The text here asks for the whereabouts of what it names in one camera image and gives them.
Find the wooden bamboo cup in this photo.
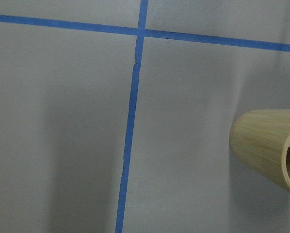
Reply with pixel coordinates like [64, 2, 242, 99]
[229, 109, 290, 191]

